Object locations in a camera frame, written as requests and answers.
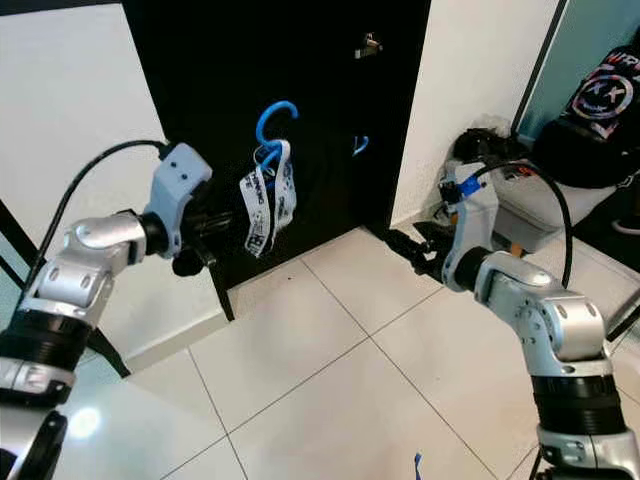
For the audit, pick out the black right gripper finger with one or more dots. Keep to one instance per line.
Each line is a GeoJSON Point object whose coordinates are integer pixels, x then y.
{"type": "Point", "coordinates": [415, 260]}
{"type": "Point", "coordinates": [406, 238]}

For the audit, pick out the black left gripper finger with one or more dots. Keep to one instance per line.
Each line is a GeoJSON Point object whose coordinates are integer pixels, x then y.
{"type": "Point", "coordinates": [236, 216]}
{"type": "Point", "coordinates": [236, 237]}

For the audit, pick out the blue plastic hanger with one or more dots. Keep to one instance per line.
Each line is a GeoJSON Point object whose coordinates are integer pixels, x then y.
{"type": "Point", "coordinates": [270, 108]}
{"type": "Point", "coordinates": [416, 462]}

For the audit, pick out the grey upholstered ottoman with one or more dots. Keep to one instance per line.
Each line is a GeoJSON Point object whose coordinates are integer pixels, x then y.
{"type": "Point", "coordinates": [530, 215]}

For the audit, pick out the black door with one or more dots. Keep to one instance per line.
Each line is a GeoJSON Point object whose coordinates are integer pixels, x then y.
{"type": "Point", "coordinates": [210, 70]}

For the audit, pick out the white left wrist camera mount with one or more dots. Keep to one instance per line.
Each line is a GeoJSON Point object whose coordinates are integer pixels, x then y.
{"type": "Point", "coordinates": [185, 180]}

